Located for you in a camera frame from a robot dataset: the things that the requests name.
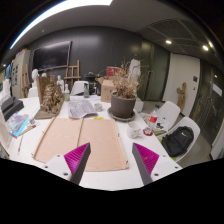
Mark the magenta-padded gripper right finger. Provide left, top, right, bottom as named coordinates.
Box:
left=132, top=142, right=183, bottom=186

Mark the wooden easel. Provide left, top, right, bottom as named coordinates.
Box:
left=63, top=59, right=82, bottom=91

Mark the white chair holding backpack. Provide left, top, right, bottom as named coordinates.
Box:
left=154, top=116, right=202, bottom=163

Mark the black backpack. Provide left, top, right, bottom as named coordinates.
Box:
left=161, top=125, right=195, bottom=158

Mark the white chair behind table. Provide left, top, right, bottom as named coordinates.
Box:
left=70, top=80, right=89, bottom=97

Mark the black desk device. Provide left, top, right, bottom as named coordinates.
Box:
left=0, top=96, right=25, bottom=122

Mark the white plaster statue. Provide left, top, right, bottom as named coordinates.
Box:
left=129, top=58, right=145, bottom=113

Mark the white cabinet with papers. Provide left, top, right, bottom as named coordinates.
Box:
left=11, top=49, right=32, bottom=99

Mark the flat round red coaster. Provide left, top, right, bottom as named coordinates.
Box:
left=142, top=126, right=154, bottom=137

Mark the white chair holding papers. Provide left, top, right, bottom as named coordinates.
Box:
left=139, top=100, right=182, bottom=131

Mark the printed newspaper sheet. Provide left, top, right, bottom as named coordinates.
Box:
left=67, top=99, right=98, bottom=119

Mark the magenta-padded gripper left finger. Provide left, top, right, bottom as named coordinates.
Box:
left=41, top=142, right=92, bottom=185

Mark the small white figurine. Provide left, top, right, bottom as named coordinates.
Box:
left=56, top=74, right=65, bottom=93

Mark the dried plant in grey pot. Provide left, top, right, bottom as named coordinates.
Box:
left=110, top=61, right=139, bottom=119

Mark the light plywood board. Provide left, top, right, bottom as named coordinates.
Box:
left=32, top=117, right=130, bottom=173

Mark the colourful book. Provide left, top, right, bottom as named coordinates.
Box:
left=6, top=113, right=36, bottom=139

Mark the stack of papers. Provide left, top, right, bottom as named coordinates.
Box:
left=143, top=111, right=168, bottom=134

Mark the brown wooden figure sculpture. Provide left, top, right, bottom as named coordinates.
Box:
left=175, top=82, right=188, bottom=113

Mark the white mug with cartoon print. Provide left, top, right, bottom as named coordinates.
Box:
left=126, top=120, right=144, bottom=140

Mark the small bottle with green label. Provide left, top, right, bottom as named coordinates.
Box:
left=63, top=83, right=71, bottom=102

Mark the cardboard box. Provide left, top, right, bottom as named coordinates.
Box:
left=97, top=76, right=118, bottom=103

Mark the dark wall screen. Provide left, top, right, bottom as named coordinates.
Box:
left=32, top=40, right=73, bottom=73

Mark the small spray bottle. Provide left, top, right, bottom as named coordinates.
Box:
left=83, top=82, right=91, bottom=99

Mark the red bucket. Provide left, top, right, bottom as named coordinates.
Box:
left=105, top=65, right=120, bottom=78

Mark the white plaster bust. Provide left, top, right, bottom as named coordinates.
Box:
left=31, top=68, right=40, bottom=88

